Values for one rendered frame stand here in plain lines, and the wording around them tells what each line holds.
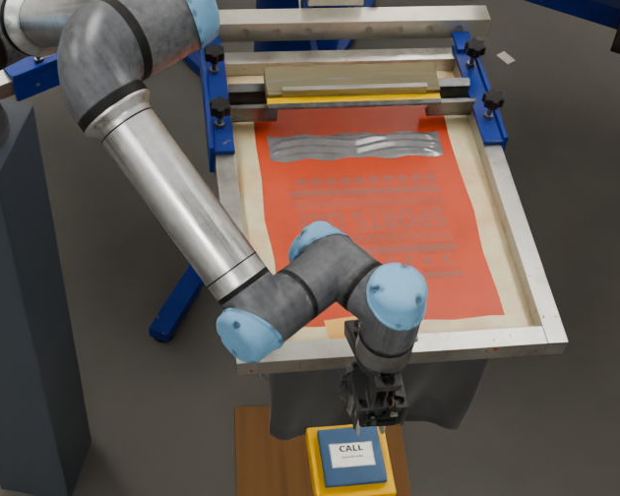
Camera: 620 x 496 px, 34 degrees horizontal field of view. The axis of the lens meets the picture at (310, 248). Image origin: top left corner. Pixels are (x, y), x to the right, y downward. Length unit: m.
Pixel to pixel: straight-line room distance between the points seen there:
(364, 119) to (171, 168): 0.98
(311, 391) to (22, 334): 0.57
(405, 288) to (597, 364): 1.89
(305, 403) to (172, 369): 0.89
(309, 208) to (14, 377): 0.72
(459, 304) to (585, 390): 1.20
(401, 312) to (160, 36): 0.45
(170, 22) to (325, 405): 1.00
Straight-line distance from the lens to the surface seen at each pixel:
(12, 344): 2.12
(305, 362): 1.74
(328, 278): 1.28
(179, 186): 1.24
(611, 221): 3.47
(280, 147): 2.08
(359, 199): 2.01
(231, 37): 2.26
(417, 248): 1.95
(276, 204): 1.98
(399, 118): 2.19
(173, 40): 1.32
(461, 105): 2.17
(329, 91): 2.07
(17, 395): 2.29
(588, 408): 3.01
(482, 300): 1.90
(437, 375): 2.05
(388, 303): 1.24
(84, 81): 1.26
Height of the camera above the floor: 2.44
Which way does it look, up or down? 51 degrees down
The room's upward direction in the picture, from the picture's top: 8 degrees clockwise
